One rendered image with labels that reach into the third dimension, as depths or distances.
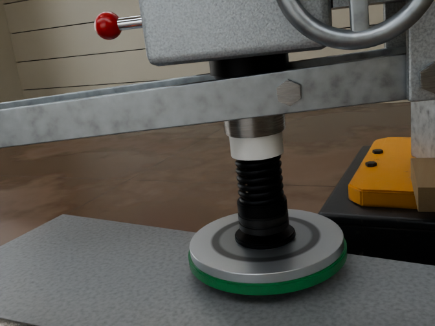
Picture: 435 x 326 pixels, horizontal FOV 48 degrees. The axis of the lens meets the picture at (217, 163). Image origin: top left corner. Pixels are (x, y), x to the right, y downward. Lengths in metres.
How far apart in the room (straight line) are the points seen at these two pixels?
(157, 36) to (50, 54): 8.50
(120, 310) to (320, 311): 0.25
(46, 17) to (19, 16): 0.62
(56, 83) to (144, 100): 8.44
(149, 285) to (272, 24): 0.39
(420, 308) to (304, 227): 0.19
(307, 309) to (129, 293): 0.24
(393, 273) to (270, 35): 0.36
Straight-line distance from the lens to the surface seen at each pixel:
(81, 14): 8.49
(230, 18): 0.52
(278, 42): 0.51
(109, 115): 0.62
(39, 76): 9.27
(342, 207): 1.13
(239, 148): 0.62
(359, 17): 0.46
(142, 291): 0.69
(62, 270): 0.81
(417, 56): 0.55
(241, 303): 0.63
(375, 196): 1.12
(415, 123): 1.32
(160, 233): 0.86
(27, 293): 0.77
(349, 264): 0.71
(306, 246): 0.65
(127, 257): 0.80
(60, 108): 0.65
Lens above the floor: 1.15
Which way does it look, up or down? 15 degrees down
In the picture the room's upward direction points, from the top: 7 degrees counter-clockwise
